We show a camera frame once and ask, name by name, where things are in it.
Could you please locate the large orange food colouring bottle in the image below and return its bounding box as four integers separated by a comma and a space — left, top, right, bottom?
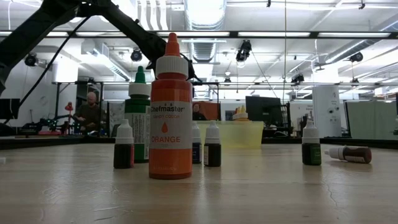
148, 32, 193, 180

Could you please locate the large green food colouring bottle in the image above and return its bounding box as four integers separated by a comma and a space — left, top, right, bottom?
124, 65, 152, 164

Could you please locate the small blue food colouring bottle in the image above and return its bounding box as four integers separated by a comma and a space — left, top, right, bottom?
192, 121, 202, 165

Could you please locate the small black food colouring bottle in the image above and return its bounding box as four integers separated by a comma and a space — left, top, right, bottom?
204, 120, 222, 167

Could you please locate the small red food colouring bottle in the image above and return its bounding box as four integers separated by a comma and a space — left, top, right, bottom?
113, 119, 135, 170

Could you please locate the small green food colouring bottle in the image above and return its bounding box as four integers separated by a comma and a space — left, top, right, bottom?
302, 119, 322, 166

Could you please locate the small brown food colouring bottle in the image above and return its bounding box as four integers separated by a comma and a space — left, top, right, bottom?
324, 145, 373, 164

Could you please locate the orange partition panel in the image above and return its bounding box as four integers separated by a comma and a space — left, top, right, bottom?
192, 101, 221, 122

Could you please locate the person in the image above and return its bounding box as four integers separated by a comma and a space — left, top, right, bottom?
73, 91, 105, 134
192, 102, 208, 121

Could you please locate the yellow translucent plastic bin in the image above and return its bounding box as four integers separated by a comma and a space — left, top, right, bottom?
196, 120, 264, 149

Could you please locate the black computer monitor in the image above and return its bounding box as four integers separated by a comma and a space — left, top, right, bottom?
245, 95, 282, 125

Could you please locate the black metal rack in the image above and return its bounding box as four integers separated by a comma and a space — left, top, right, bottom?
55, 81, 105, 138

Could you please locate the white round column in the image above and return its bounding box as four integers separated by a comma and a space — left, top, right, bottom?
312, 85, 343, 138

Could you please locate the black overhead frame beam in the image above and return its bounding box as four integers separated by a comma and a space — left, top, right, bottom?
0, 30, 398, 39

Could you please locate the black metal table frame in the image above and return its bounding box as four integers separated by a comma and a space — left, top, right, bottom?
0, 136, 398, 151

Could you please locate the green partition wall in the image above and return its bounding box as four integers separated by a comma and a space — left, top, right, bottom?
345, 100, 398, 139

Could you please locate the black wall screen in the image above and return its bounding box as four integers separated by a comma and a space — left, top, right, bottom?
0, 98, 21, 121

